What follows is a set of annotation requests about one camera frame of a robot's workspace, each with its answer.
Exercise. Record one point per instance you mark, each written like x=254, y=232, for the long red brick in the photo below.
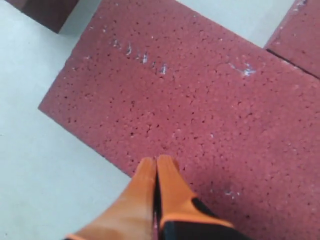
x=152, y=77

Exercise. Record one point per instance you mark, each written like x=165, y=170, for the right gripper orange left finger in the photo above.
x=131, y=216

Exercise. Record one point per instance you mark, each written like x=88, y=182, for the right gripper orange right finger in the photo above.
x=181, y=215

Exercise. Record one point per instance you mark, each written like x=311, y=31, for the front large red brick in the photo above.
x=297, y=37

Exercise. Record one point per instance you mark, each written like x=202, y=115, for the red brick with white scratches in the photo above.
x=52, y=14

